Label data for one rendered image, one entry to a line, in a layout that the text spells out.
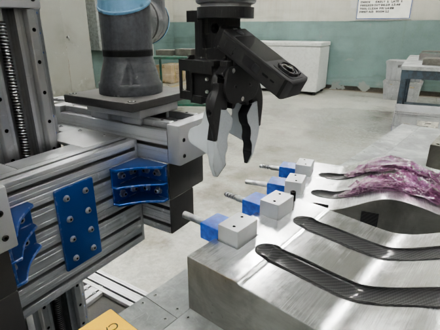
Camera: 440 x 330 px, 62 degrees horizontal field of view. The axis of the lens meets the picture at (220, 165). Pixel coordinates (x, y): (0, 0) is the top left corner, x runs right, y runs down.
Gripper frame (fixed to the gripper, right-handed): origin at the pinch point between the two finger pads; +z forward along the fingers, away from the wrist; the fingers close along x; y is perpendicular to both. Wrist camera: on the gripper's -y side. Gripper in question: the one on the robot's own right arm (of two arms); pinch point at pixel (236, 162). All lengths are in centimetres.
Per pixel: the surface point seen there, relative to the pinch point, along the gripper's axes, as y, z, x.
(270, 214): -1.0, 11.2, -8.3
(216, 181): 151, 101, -173
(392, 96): 147, 94, -642
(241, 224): -1.5, 9.1, 0.3
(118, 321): 4.1, 17.2, 18.6
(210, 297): -2.3, 16.6, 8.3
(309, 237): -8.6, 12.1, -7.4
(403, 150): -2, 21, -90
